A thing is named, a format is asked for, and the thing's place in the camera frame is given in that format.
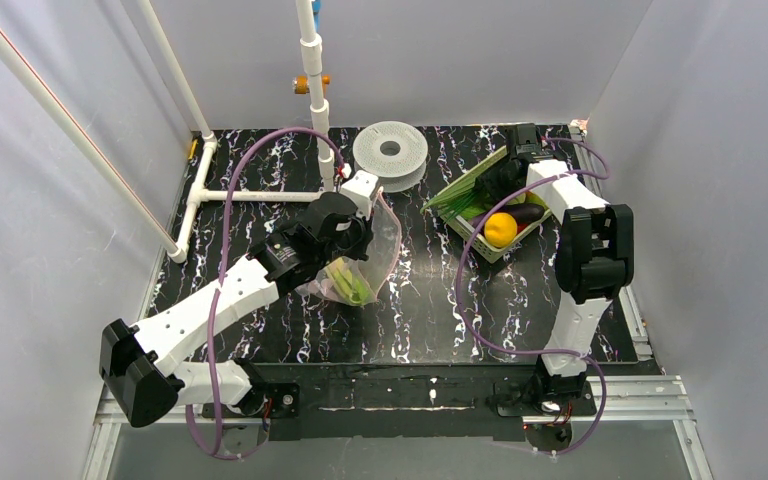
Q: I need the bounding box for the toy celery stalk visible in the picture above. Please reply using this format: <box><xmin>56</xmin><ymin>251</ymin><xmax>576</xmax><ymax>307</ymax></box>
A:
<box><xmin>321</xmin><ymin>258</ymin><xmax>373</xmax><ymax>307</ymax></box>

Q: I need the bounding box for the white PVC pipe frame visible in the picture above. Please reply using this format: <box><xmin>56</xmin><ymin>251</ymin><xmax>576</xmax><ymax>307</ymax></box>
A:
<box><xmin>0</xmin><ymin>0</ymin><xmax>340</xmax><ymax>265</ymax></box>

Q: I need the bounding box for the purple toy eggplant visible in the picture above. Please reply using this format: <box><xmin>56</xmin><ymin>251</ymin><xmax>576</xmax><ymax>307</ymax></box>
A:
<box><xmin>499</xmin><ymin>203</ymin><xmax>546</xmax><ymax>225</ymax></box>

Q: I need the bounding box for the grey filament spool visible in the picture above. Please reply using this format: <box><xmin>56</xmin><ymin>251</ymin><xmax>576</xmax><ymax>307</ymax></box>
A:
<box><xmin>352</xmin><ymin>121</ymin><xmax>429</xmax><ymax>193</ymax></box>

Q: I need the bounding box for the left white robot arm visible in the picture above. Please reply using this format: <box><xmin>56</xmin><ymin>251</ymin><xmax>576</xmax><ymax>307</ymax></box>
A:
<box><xmin>99</xmin><ymin>189</ymin><xmax>380</xmax><ymax>428</ymax></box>

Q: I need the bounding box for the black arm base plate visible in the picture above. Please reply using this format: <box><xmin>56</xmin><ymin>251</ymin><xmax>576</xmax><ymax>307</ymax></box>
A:
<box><xmin>223</xmin><ymin>363</ymin><xmax>596</xmax><ymax>441</ymax></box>

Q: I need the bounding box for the yellow toy lemon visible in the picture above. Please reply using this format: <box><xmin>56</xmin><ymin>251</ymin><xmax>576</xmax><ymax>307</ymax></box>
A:
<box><xmin>483</xmin><ymin>212</ymin><xmax>519</xmax><ymax>249</ymax></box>

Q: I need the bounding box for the orange pipe clamp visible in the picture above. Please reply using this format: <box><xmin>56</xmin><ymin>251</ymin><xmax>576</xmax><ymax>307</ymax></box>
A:
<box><xmin>292</xmin><ymin>75</ymin><xmax>330</xmax><ymax>95</ymax></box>

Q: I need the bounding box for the green toy okra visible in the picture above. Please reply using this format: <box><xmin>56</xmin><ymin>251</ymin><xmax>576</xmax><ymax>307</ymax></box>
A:
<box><xmin>420</xmin><ymin>175</ymin><xmax>489</xmax><ymax>223</ymax></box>

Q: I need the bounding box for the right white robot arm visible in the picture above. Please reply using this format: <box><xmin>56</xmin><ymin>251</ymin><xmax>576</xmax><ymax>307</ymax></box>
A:
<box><xmin>476</xmin><ymin>123</ymin><xmax>634</xmax><ymax>404</ymax></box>

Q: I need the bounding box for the green perforated plastic basket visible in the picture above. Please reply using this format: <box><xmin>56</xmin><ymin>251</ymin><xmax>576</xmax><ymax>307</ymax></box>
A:
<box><xmin>443</xmin><ymin>147</ymin><xmax>552</xmax><ymax>263</ymax></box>

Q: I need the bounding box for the clear pink zip top bag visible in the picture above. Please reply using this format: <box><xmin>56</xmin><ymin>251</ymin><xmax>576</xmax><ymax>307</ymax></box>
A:
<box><xmin>294</xmin><ymin>193</ymin><xmax>404</xmax><ymax>308</ymax></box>

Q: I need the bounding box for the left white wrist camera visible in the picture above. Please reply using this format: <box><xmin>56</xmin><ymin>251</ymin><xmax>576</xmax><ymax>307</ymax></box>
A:
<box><xmin>339</xmin><ymin>170</ymin><xmax>381</xmax><ymax>219</ymax></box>

